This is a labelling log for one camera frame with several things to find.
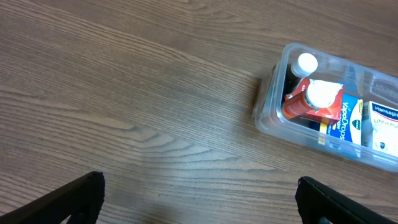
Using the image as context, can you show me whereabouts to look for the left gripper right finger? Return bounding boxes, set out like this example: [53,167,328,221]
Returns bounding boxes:
[295,176,395,224]

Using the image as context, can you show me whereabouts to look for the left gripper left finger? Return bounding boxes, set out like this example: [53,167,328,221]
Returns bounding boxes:
[1,171,105,224]

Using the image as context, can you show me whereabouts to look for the blue VapoDrops box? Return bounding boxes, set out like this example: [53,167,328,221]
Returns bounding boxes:
[313,93,363,145]

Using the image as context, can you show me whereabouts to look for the white Hansaplast plaster box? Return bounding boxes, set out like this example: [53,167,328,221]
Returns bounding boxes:
[361,101,397,157]

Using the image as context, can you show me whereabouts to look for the red medicine box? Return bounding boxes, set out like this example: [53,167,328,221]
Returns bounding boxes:
[285,77,345,125]

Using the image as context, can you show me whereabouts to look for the orange Redoxon tube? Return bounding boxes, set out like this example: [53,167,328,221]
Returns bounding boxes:
[281,78,341,120]

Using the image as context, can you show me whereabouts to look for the dark bottle white cap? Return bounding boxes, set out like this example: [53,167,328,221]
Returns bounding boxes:
[282,53,318,102]

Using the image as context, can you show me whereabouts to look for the clear plastic container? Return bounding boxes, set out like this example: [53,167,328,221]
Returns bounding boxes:
[253,44,397,172]

